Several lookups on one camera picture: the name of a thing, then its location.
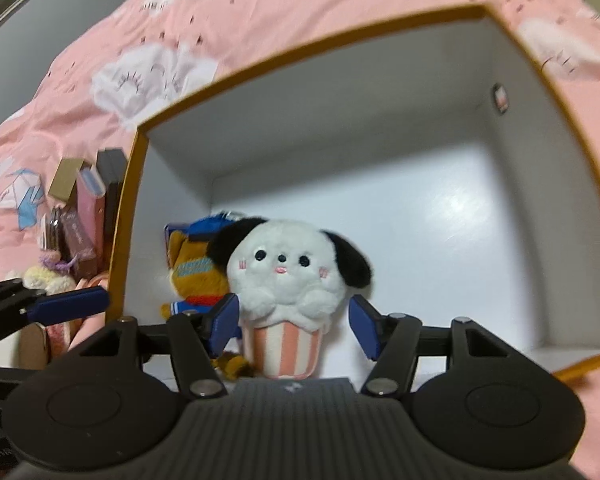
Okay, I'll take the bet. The pink case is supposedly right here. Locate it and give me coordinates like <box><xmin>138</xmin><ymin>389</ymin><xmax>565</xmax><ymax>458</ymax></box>
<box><xmin>75</xmin><ymin>165</ymin><xmax>109</xmax><ymax>281</ymax></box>

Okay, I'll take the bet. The orange plush toy blue hat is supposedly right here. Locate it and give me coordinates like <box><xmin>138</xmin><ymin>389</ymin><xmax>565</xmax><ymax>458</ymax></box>
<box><xmin>159</xmin><ymin>214</ymin><xmax>256</xmax><ymax>381</ymax></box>

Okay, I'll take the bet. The orange cardboard box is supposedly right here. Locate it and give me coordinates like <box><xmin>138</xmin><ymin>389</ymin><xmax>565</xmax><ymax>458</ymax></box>
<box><xmin>105</xmin><ymin>4</ymin><xmax>600</xmax><ymax>392</ymax></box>

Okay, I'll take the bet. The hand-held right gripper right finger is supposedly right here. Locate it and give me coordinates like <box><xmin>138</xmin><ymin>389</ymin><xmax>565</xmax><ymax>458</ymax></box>
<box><xmin>348</xmin><ymin>293</ymin><xmax>518</xmax><ymax>400</ymax></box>

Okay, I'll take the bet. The white crochet doll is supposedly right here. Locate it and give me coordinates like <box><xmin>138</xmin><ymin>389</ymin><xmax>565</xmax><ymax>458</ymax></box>
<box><xmin>22</xmin><ymin>252</ymin><xmax>79</xmax><ymax>297</ymax></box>

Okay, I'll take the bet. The pink cloud printed blanket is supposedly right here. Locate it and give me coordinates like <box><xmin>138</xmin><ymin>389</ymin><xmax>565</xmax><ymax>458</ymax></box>
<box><xmin>0</xmin><ymin>0</ymin><xmax>600</xmax><ymax>478</ymax></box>

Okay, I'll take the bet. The gold box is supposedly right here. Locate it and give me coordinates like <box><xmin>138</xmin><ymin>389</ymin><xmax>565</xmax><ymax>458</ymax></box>
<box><xmin>48</xmin><ymin>157</ymin><xmax>85</xmax><ymax>202</ymax></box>

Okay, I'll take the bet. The white dog plush toy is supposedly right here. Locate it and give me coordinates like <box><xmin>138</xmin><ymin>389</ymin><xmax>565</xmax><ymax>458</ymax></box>
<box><xmin>207</xmin><ymin>216</ymin><xmax>374</xmax><ymax>379</ymax></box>

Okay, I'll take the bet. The dark grey box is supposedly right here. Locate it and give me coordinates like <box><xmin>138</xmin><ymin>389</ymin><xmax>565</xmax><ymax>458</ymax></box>
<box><xmin>96</xmin><ymin>147</ymin><xmax>129</xmax><ymax>262</ymax></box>

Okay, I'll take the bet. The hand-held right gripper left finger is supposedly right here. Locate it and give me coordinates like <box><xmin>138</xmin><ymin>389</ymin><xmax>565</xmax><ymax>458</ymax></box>
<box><xmin>77</xmin><ymin>292</ymin><xmax>242</xmax><ymax>402</ymax></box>

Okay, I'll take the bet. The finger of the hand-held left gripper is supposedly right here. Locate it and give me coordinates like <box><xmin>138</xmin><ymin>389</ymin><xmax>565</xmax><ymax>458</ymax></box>
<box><xmin>0</xmin><ymin>281</ymin><xmax>112</xmax><ymax>357</ymax></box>

